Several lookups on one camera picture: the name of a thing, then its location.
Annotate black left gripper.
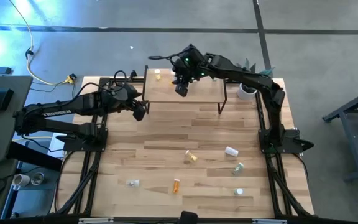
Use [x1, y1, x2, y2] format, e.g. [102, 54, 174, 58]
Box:
[104, 82, 148, 121]

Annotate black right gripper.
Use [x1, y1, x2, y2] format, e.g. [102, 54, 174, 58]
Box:
[172, 45, 204, 98]

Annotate pale yellow pill bottle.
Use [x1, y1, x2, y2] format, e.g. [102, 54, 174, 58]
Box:
[184, 150, 198, 164]

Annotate white plastic jar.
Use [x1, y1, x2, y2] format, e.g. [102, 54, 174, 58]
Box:
[224, 146, 239, 157]

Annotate clear vial with red pill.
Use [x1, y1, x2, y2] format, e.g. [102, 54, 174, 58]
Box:
[232, 162, 245, 176]

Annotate wooden shelf black legs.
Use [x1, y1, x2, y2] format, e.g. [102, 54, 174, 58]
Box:
[142, 64, 229, 115]

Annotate white plant pot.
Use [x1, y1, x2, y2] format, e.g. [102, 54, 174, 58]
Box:
[236, 82, 258, 101]

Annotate green snake plant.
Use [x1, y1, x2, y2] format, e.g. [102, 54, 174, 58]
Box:
[234, 57, 275, 78]

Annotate glass cup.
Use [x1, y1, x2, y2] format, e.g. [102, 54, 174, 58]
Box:
[30, 172, 45, 186]

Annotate white cup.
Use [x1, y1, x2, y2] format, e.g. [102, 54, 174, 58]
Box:
[12, 173, 30, 191]

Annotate grey metal table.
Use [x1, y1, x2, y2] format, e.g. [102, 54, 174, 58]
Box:
[321, 83, 358, 183]

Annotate yellow cable plug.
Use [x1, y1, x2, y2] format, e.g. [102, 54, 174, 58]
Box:
[63, 73, 78, 85]

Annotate black table-level camera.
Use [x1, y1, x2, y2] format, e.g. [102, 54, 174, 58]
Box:
[180, 210, 198, 224]

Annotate silver bracket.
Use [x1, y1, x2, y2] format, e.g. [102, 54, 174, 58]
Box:
[252, 218, 288, 224]
[78, 217, 114, 224]

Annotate yellow white floor cable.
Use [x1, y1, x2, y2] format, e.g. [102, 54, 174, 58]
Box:
[9, 0, 71, 86]

